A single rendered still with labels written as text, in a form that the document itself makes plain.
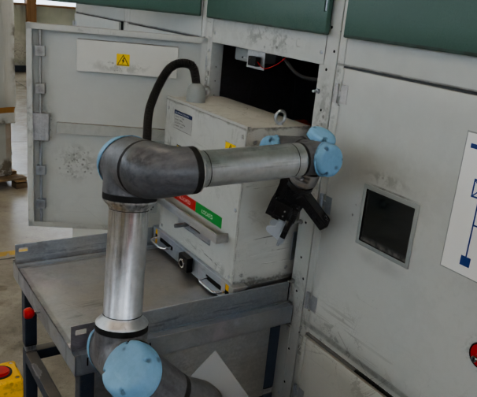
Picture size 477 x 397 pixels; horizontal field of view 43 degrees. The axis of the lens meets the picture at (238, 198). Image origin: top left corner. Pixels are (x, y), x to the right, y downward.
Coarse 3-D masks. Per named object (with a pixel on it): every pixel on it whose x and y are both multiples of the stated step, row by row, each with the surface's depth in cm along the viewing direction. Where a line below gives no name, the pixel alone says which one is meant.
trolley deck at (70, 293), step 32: (160, 256) 213; (32, 288) 182; (64, 288) 184; (96, 288) 186; (160, 288) 190; (192, 288) 192; (64, 320) 167; (224, 320) 175; (256, 320) 180; (288, 320) 187; (64, 352) 158; (160, 352) 164
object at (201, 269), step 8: (160, 240) 216; (168, 240) 209; (176, 248) 205; (184, 248) 201; (176, 256) 206; (192, 256) 196; (200, 264) 192; (192, 272) 197; (200, 272) 193; (208, 272) 188; (208, 280) 189; (216, 280) 184; (224, 280) 181; (216, 288) 185; (232, 288) 177; (240, 288) 178
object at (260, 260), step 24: (168, 96) 202; (216, 96) 214; (240, 120) 176; (264, 120) 179; (288, 120) 183; (264, 192) 175; (240, 216) 173; (264, 216) 178; (240, 240) 176; (264, 240) 181; (288, 240) 186; (240, 264) 179; (264, 264) 184; (288, 264) 189
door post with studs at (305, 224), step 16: (336, 0) 159; (336, 16) 159; (336, 32) 160; (336, 48) 161; (320, 80) 168; (320, 96) 168; (320, 112) 168; (304, 224) 179; (304, 240) 180; (304, 256) 180; (304, 272) 181; (304, 288) 182; (288, 352) 191; (288, 368) 192; (288, 384) 193
